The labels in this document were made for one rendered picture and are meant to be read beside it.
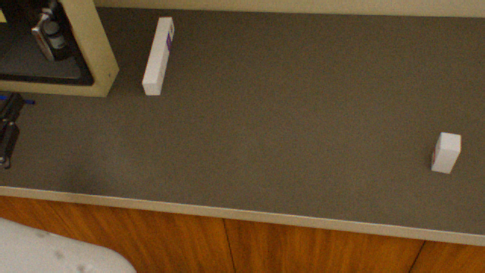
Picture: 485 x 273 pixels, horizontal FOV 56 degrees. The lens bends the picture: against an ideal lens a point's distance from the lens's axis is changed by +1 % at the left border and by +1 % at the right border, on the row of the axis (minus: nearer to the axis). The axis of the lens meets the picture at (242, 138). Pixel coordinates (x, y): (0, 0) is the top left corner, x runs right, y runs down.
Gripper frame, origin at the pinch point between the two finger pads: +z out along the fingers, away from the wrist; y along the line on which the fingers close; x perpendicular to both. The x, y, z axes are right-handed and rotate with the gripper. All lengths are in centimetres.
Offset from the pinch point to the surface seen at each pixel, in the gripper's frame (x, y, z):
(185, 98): 19.9, -26.9, 24.9
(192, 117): 19.9, -30.2, 18.8
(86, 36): 1.8, -5.4, 26.3
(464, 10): 20, -101, 67
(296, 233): 33, -59, -3
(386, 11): 20, -79, 67
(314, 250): 41, -63, -3
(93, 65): 9.1, -5.4, 24.1
